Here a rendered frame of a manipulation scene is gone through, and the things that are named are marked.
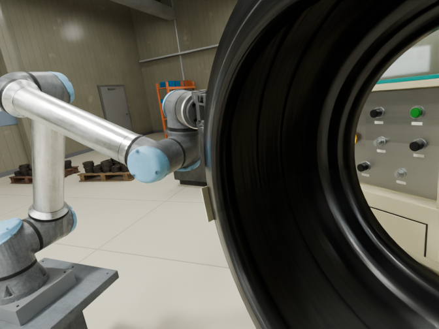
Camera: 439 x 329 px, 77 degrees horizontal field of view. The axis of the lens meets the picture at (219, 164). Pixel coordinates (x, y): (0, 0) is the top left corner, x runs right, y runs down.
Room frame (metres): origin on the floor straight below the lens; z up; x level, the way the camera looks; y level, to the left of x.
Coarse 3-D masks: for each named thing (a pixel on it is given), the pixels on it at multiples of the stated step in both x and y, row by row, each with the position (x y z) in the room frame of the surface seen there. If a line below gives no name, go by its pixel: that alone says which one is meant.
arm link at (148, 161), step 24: (24, 72) 0.94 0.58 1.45; (0, 96) 0.82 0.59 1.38; (24, 96) 0.81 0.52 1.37; (48, 96) 0.82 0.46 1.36; (48, 120) 0.77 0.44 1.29; (72, 120) 0.74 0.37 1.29; (96, 120) 0.73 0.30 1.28; (96, 144) 0.70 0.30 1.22; (120, 144) 0.67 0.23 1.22; (144, 144) 0.66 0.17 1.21; (168, 144) 0.68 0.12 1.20; (144, 168) 0.62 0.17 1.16; (168, 168) 0.64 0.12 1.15
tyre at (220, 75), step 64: (256, 0) 0.26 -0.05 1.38; (320, 0) 0.22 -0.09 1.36; (384, 0) 0.40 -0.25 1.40; (256, 64) 0.42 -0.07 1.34; (320, 64) 0.48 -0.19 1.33; (384, 64) 0.43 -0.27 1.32; (256, 128) 0.48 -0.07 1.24; (320, 128) 0.53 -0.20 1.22; (256, 192) 0.48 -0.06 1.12; (320, 192) 0.52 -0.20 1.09; (256, 256) 0.43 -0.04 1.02; (320, 256) 0.45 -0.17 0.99; (384, 256) 0.42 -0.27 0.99; (256, 320) 0.31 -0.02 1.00; (320, 320) 0.36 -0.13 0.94; (384, 320) 0.36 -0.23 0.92
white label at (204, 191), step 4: (204, 188) 0.44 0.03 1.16; (204, 192) 0.44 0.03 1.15; (204, 196) 0.43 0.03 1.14; (208, 196) 0.44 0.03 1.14; (204, 200) 0.43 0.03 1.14; (208, 200) 0.44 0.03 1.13; (204, 204) 0.43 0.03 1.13; (208, 204) 0.43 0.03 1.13; (204, 208) 0.43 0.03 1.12; (208, 208) 0.43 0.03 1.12; (208, 212) 0.43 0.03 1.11; (208, 216) 0.43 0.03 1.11; (212, 216) 0.43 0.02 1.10; (208, 220) 0.43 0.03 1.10; (212, 220) 0.43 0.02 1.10
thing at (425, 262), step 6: (408, 252) 0.48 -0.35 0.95; (414, 258) 0.46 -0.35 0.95; (420, 258) 0.46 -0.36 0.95; (426, 258) 0.46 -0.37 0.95; (426, 264) 0.44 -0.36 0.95; (432, 264) 0.44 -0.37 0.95; (438, 264) 0.43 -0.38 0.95; (432, 270) 0.43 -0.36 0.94; (438, 270) 0.42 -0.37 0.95; (438, 276) 0.42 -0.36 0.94
